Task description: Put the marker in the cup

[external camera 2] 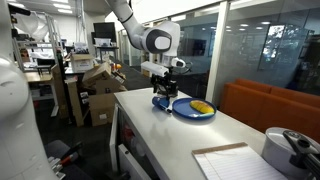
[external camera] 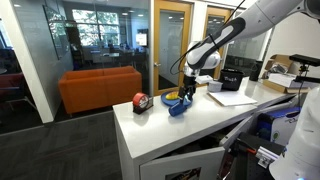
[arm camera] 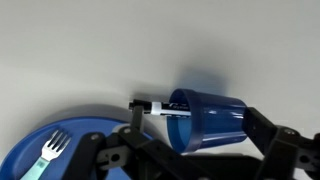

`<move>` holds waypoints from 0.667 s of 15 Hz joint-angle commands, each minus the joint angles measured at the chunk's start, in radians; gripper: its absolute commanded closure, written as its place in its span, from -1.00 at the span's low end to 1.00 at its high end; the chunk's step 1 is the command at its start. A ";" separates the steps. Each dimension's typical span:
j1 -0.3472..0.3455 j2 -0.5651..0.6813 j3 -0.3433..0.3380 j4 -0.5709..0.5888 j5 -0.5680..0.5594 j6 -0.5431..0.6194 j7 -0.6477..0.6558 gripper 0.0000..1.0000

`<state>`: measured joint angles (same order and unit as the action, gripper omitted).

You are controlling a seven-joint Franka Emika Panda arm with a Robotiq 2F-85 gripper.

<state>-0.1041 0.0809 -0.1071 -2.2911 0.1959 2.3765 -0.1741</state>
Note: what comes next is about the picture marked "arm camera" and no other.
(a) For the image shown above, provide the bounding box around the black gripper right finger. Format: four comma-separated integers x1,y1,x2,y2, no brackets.
241,106,320,180

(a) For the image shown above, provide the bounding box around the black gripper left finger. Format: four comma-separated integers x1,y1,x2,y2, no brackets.
61,105,208,180

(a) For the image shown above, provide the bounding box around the black white Expo marker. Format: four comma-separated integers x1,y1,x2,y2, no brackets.
128,98,193,118

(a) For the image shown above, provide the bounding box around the blue plastic cup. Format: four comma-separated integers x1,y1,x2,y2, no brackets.
166,87,249,155

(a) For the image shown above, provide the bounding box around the blue round plate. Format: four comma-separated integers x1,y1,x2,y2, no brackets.
0,116,155,180

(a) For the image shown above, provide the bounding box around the white fork teal handle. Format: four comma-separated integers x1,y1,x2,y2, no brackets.
19,128,72,180

